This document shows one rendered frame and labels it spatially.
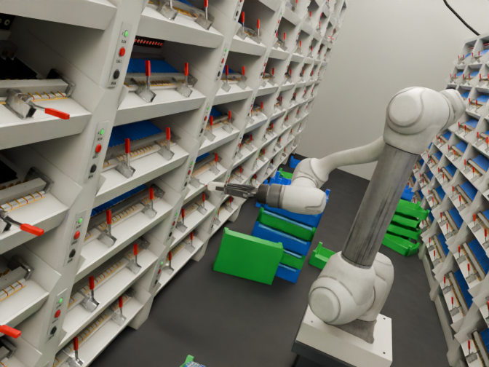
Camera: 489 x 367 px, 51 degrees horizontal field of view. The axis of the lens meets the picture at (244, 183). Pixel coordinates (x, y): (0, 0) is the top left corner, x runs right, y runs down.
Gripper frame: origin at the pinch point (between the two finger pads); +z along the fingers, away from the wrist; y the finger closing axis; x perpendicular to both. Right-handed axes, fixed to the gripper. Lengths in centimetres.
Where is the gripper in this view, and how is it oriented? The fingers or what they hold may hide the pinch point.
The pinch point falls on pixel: (217, 186)
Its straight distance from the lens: 195.2
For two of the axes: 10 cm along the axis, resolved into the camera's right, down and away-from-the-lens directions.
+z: -9.7, -1.4, 2.0
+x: 1.0, -9.7, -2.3
